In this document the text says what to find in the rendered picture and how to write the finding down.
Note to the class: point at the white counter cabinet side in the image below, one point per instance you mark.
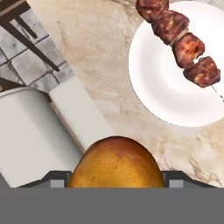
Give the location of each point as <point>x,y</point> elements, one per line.
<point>43,128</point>

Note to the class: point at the dark wooden stool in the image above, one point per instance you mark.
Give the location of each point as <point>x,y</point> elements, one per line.
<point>20,32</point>

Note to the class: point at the white round plate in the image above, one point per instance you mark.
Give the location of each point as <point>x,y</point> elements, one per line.
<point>172,87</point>

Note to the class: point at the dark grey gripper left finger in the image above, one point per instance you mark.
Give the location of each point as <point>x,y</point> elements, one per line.
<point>55,179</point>

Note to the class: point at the brown meat kebab skewer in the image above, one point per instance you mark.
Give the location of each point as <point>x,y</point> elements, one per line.
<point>180,43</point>

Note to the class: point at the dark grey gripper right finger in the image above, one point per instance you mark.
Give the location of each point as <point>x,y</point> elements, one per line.
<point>175,178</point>

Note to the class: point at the orange yellow mango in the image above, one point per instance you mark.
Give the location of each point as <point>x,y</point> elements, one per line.
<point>116,166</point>

